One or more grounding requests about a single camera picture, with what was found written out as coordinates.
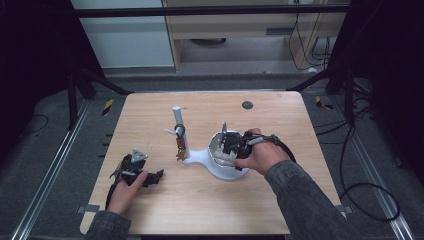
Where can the wooden cabinet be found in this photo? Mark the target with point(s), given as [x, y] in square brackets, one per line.
[233, 30]

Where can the round grey table grommet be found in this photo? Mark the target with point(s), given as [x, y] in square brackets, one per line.
[247, 105]

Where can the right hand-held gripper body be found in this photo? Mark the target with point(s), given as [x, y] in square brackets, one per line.
[242, 143]

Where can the white stand with round tray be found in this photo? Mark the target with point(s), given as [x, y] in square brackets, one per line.
[201, 159]

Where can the grey tape strip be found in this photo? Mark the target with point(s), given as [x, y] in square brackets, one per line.
[344, 209]
[88, 209]

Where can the black metal stand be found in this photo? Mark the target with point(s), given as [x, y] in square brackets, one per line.
[71, 96]
[349, 96]

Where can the white cabinet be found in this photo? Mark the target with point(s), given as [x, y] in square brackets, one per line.
[126, 40]

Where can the yellow black striped tape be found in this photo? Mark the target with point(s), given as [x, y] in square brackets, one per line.
[322, 103]
[107, 107]

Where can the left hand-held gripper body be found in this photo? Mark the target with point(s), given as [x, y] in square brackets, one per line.
[131, 165]

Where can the person's left hand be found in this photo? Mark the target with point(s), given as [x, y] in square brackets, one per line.
[123, 198]

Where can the metal floor rail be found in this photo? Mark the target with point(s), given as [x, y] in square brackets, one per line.
[50, 176]
[376, 173]

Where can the black horizontal frame bar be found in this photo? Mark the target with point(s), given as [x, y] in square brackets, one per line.
[200, 11]

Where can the person's right hand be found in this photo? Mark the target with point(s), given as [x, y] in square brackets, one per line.
[266, 155]

